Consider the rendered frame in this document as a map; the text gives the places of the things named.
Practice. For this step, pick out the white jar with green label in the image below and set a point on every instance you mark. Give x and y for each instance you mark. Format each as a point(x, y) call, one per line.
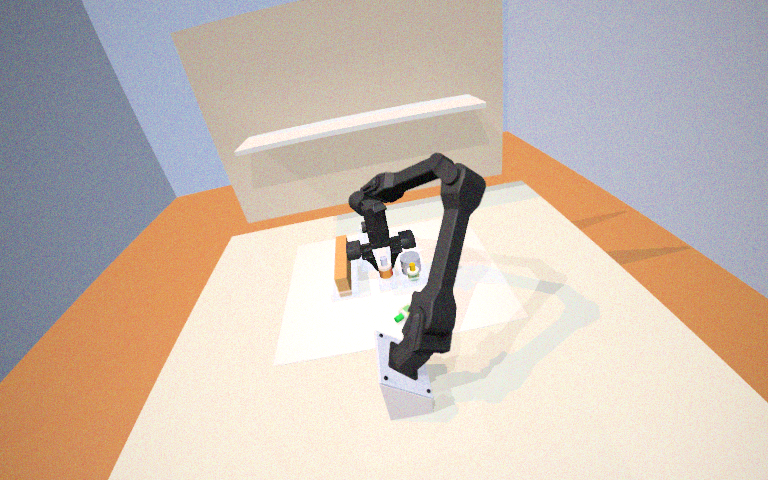
point(402, 314)

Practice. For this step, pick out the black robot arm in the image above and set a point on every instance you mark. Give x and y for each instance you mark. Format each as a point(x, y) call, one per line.
point(432, 312)

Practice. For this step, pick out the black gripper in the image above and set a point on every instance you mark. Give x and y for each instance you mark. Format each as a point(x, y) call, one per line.
point(379, 238)

